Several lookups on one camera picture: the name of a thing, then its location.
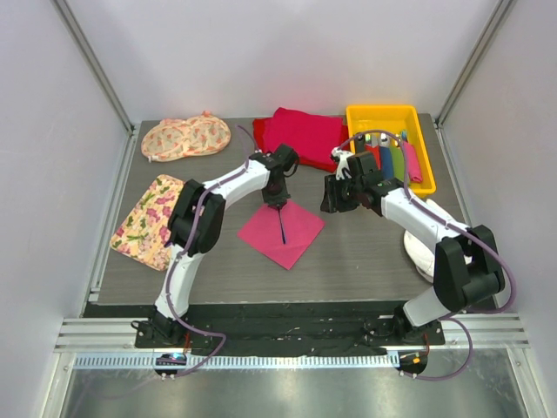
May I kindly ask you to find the aluminium frame rail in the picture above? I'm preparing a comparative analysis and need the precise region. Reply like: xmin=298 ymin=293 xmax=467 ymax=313
xmin=55 ymin=313 xmax=529 ymax=352

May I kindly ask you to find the blue napkin cutlery roll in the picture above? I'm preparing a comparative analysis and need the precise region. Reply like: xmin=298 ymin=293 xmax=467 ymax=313
xmin=379 ymin=133 xmax=394 ymax=179

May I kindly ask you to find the pink paper napkin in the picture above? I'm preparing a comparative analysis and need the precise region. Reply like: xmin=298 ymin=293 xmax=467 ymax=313
xmin=237 ymin=201 xmax=325 ymax=270

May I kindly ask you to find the stack of red napkins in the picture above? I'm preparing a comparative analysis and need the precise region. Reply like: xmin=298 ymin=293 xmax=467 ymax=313
xmin=252 ymin=107 xmax=348 ymax=172

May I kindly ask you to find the red napkin cutlery roll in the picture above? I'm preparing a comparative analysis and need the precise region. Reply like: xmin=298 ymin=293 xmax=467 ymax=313
xmin=365 ymin=133 xmax=381 ymax=169

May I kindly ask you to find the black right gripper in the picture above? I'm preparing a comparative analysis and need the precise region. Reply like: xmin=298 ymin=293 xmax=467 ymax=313
xmin=320 ymin=173 xmax=363 ymax=214

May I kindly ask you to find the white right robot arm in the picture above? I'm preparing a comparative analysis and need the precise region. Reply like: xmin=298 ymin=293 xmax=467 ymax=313
xmin=320 ymin=148 xmax=506 ymax=344

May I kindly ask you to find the floral pattern tray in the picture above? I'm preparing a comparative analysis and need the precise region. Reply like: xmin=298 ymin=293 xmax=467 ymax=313
xmin=110 ymin=174 xmax=184 ymax=271

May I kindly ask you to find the floral fabric pouch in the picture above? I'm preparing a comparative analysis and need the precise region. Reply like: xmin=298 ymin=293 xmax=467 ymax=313
xmin=140 ymin=111 xmax=232 ymax=163

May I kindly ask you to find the iridescent purple knife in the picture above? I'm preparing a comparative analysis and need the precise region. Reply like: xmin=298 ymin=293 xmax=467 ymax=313
xmin=277 ymin=208 xmax=287 ymax=245

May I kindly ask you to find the yellow plastic bin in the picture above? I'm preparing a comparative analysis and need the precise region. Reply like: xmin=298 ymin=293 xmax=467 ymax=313
xmin=346 ymin=104 xmax=437 ymax=198

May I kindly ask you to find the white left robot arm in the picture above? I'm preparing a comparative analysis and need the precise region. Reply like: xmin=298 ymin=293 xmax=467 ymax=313
xmin=151 ymin=145 xmax=299 ymax=347

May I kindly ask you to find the white cloth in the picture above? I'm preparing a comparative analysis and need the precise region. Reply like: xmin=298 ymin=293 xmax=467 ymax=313
xmin=403 ymin=198 xmax=473 ymax=284

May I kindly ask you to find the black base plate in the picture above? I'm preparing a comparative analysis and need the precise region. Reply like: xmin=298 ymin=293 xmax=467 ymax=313
xmin=131 ymin=301 xmax=445 ymax=357

